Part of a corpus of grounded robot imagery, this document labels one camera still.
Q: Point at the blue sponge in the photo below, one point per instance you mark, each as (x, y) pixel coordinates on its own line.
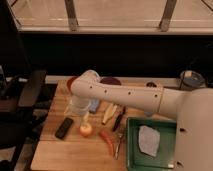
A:
(94, 106)

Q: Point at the green tray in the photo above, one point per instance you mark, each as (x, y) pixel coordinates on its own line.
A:
(138, 161)

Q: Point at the yellow apple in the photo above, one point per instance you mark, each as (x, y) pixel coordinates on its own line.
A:
(86, 130)

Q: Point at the black office chair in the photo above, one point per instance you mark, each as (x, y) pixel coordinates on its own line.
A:
(15, 127)

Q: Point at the red bowl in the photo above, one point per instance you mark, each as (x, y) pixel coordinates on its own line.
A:
(70, 81)

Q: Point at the black handled knife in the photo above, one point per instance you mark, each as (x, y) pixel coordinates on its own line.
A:
(118, 119)

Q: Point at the black eraser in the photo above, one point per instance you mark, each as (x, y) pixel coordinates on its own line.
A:
(63, 128)

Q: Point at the orange carrot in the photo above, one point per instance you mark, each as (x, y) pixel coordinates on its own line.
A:
(106, 138)

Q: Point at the yellow banana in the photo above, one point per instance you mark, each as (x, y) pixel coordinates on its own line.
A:
(109, 113)

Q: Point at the metal can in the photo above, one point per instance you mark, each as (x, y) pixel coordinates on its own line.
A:
(151, 84)

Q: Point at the white cloth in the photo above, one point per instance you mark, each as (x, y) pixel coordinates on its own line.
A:
(148, 139)

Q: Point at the blue cup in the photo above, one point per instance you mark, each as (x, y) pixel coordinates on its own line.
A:
(148, 114)

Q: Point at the purple bowl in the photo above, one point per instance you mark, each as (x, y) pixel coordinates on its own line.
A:
(110, 81)

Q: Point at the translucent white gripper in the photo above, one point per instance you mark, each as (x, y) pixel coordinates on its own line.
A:
(77, 105)

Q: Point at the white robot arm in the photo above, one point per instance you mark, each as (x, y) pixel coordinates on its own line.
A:
(193, 111)

